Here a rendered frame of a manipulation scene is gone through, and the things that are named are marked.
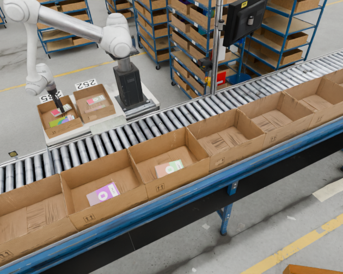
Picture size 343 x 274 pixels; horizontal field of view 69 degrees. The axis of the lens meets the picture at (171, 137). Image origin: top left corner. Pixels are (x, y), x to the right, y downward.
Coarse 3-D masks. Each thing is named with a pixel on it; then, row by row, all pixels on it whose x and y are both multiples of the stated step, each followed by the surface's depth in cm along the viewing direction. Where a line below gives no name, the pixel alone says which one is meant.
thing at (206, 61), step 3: (207, 57) 212; (198, 60) 209; (201, 60) 208; (204, 60) 207; (207, 60) 208; (210, 60) 209; (198, 63) 210; (201, 63) 207; (204, 63) 208; (207, 63) 209; (210, 63) 211; (204, 66) 213; (207, 66) 214; (204, 69) 215
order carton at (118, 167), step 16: (96, 160) 142; (112, 160) 147; (128, 160) 153; (64, 176) 138; (80, 176) 144; (96, 176) 150; (112, 176) 151; (128, 176) 151; (64, 192) 128; (80, 192) 145; (128, 192) 125; (144, 192) 132; (80, 208) 137; (96, 208) 122; (112, 208) 128; (128, 208) 135; (80, 224) 125; (96, 224) 131
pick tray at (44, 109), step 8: (64, 96) 224; (40, 104) 217; (48, 104) 221; (64, 104) 228; (72, 104) 221; (40, 112) 220; (48, 112) 223; (72, 112) 221; (48, 120) 215; (72, 120) 199; (80, 120) 203; (48, 128) 193; (56, 128) 196; (64, 128) 200; (72, 128) 204; (48, 136) 197
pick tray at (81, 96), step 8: (88, 88) 232; (96, 88) 236; (104, 88) 232; (80, 96) 234; (88, 96) 237; (96, 96) 236; (104, 96) 236; (80, 104) 229; (88, 104) 228; (96, 104) 227; (112, 104) 211; (80, 112) 206; (96, 112) 208; (104, 112) 211; (112, 112) 215; (88, 120) 209
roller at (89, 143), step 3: (87, 138) 197; (90, 138) 199; (87, 141) 195; (90, 141) 195; (87, 144) 193; (90, 144) 192; (87, 147) 192; (90, 147) 190; (93, 147) 191; (90, 150) 188; (93, 150) 188; (90, 153) 186; (93, 153) 185; (90, 156) 185; (93, 156) 183; (96, 156) 184; (93, 159) 181
